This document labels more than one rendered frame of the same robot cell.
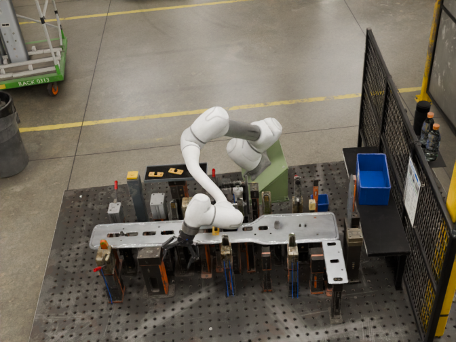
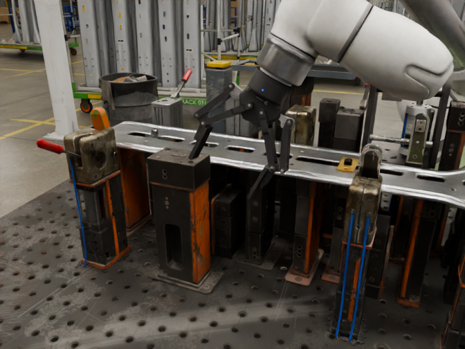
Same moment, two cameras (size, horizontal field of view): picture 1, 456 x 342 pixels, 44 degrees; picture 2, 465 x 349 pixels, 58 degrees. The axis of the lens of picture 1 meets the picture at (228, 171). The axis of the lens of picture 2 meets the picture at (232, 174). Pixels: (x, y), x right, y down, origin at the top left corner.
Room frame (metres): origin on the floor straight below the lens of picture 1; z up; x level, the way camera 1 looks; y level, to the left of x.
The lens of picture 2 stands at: (1.30, 0.05, 1.36)
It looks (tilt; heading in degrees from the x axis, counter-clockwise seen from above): 23 degrees down; 20
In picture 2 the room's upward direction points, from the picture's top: straight up
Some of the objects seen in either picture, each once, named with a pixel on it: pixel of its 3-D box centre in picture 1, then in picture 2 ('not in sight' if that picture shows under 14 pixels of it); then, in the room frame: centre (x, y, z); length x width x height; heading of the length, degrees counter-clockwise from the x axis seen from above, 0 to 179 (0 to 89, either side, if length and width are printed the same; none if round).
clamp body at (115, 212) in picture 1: (120, 229); (170, 154); (2.45, 0.68, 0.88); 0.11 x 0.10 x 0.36; 176
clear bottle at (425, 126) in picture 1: (427, 130); not in sight; (2.25, -1.01, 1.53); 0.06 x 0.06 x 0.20
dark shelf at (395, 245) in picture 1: (372, 195); not in sight; (2.37, -0.81, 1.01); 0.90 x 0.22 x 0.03; 176
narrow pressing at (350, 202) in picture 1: (350, 202); not in sight; (2.17, -0.63, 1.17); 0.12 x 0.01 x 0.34; 176
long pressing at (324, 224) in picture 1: (212, 231); (338, 166); (2.23, 0.12, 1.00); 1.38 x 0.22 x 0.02; 86
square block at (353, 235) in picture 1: (352, 256); not in sight; (2.05, -0.63, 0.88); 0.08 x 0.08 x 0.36; 86
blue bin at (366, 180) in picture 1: (372, 178); not in sight; (2.42, -0.82, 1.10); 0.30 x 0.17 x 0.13; 170
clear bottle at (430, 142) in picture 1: (433, 142); not in sight; (2.15, -1.01, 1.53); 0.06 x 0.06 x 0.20
